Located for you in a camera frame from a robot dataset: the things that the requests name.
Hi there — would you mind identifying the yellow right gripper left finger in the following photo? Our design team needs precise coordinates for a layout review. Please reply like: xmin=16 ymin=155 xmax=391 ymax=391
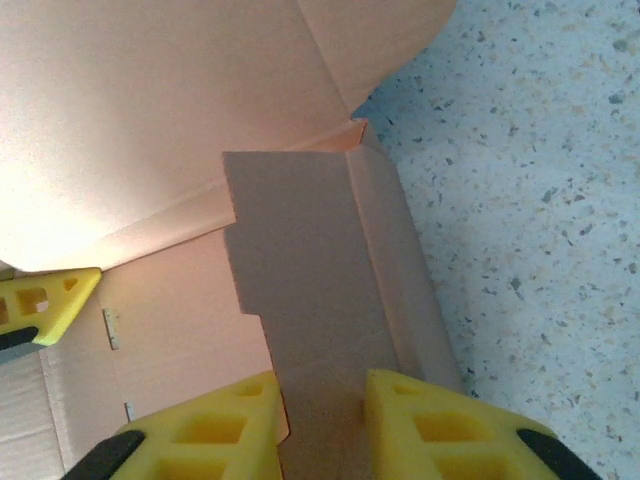
xmin=62 ymin=372 xmax=292 ymax=480

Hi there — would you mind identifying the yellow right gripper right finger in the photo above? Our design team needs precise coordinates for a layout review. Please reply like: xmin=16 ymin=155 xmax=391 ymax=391
xmin=362 ymin=368 xmax=599 ymax=480

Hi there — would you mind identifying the brown cardboard paper box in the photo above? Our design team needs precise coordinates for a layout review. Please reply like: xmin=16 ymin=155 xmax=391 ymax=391
xmin=0 ymin=0 xmax=466 ymax=480

